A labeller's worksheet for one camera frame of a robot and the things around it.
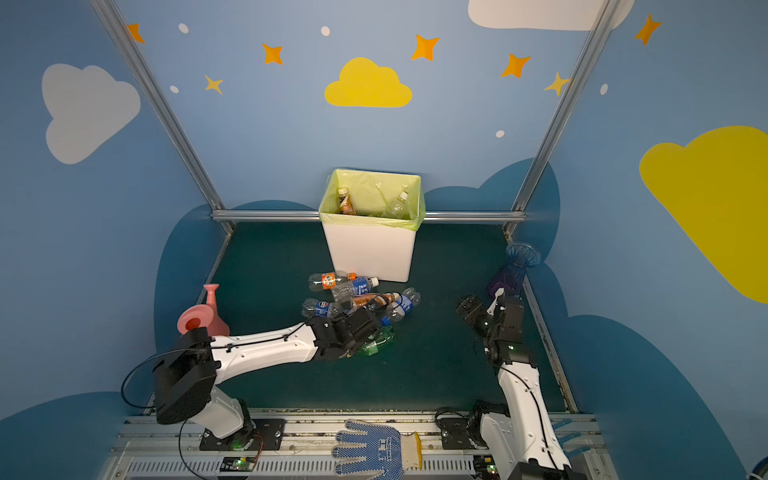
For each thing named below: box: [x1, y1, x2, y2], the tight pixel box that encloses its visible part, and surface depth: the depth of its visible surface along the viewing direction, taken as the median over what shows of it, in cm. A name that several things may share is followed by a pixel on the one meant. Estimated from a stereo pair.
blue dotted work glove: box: [331, 419, 423, 480], surface depth 73 cm
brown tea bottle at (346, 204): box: [337, 186, 357, 216], surface depth 101 cm
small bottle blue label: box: [387, 287, 421, 322], surface depth 96 cm
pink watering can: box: [177, 284, 230, 337], surface depth 85 cm
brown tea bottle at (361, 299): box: [352, 292, 400, 307], surface depth 98 cm
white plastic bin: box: [322, 222, 417, 283], surface depth 96 cm
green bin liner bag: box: [318, 169, 427, 231], surface depth 98 cm
